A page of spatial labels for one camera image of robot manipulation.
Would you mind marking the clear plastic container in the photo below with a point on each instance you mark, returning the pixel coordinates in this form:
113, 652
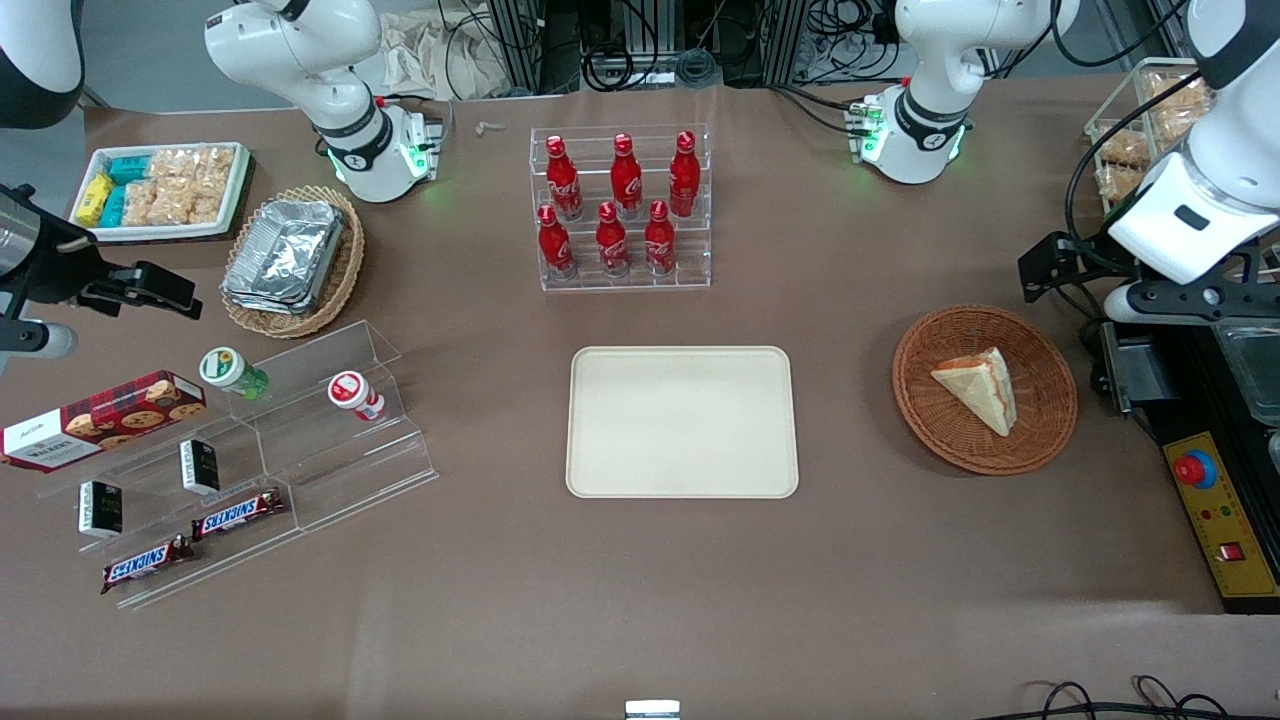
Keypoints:
1255, 370

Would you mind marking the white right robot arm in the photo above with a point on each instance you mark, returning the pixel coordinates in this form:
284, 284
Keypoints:
300, 50

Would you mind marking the round brown wicker basket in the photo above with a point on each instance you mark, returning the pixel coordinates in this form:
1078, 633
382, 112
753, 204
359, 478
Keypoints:
1040, 420

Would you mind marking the black yellow control box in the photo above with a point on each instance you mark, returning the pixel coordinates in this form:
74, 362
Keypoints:
1215, 500

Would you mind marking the red cola bottle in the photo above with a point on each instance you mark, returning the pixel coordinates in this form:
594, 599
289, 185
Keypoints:
556, 248
563, 185
684, 178
626, 180
660, 243
612, 245

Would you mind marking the red tartan cookie box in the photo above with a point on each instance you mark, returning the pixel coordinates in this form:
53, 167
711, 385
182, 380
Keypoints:
100, 420

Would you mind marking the clear acrylic stepped display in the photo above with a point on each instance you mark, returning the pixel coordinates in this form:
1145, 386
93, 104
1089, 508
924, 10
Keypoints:
340, 460

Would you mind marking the yellow snack packet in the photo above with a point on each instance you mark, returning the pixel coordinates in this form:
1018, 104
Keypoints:
93, 198

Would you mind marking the clear bag of crackers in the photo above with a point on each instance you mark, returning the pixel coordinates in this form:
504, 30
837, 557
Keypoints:
1180, 105
1120, 165

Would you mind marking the white rectangular snack tray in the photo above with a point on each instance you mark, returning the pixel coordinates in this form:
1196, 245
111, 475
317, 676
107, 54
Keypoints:
240, 175

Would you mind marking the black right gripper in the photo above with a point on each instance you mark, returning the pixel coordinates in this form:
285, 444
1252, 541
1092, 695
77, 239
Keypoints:
57, 276

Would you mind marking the aluminium frame post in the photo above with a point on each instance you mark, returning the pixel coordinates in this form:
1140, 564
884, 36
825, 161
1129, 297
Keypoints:
515, 45

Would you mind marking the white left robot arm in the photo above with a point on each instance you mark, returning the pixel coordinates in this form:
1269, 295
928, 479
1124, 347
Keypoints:
930, 60

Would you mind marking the clear rice cracker bag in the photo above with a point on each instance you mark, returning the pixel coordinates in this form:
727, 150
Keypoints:
215, 168
142, 203
172, 164
178, 203

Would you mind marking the stacked aluminium foil trays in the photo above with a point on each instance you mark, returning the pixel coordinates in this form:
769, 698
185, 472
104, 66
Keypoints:
285, 255

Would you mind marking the small black white box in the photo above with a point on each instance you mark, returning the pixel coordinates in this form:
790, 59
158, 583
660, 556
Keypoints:
200, 467
100, 508

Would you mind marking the small white clip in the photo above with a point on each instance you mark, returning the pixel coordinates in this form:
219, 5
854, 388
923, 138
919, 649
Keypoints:
490, 127

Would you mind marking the teal snack packet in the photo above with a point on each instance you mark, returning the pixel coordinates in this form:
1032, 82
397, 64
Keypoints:
114, 207
128, 169

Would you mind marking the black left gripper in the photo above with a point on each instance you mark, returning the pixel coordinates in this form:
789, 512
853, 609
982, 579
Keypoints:
1090, 263

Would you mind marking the oval light wicker basket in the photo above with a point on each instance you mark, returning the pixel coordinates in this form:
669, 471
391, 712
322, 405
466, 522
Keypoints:
345, 270

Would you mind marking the beige plastic tray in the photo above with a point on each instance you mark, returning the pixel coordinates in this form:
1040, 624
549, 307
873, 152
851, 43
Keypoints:
680, 420

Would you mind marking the clear acrylic bottle rack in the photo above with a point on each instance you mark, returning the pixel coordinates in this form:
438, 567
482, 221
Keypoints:
620, 283

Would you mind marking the brown snickers bar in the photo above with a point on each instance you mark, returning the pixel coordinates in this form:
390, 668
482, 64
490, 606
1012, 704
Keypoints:
238, 514
145, 564

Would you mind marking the clear snack display box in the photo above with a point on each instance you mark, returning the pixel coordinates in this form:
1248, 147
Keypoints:
1100, 130

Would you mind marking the red emergency stop button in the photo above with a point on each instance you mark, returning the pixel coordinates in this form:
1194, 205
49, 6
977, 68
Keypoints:
1195, 470

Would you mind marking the small red rocker switch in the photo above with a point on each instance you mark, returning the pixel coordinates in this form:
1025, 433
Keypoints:
1231, 551

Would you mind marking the triangle sandwich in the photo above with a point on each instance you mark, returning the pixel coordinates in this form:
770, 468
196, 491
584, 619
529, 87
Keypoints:
980, 390

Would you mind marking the crumpled beige paper bag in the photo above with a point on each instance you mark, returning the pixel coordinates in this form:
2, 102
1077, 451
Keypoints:
430, 60

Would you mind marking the green yoghurt cup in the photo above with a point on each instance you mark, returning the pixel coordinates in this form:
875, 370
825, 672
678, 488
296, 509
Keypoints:
230, 370

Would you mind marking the red yoghurt cup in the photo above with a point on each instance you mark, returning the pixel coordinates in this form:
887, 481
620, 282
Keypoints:
352, 393

